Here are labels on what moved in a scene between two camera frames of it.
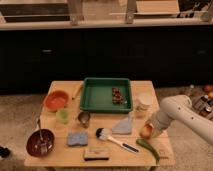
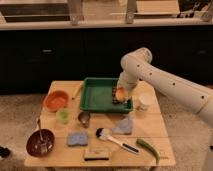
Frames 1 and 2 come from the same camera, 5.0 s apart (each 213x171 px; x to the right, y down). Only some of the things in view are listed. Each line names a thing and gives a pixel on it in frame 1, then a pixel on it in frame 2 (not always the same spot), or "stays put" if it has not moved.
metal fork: (44, 146) stays put
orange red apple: (146, 131) -> (120, 94)
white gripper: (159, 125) -> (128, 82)
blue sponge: (77, 138) stays put
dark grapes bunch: (117, 97) stays put
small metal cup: (84, 117) stays put
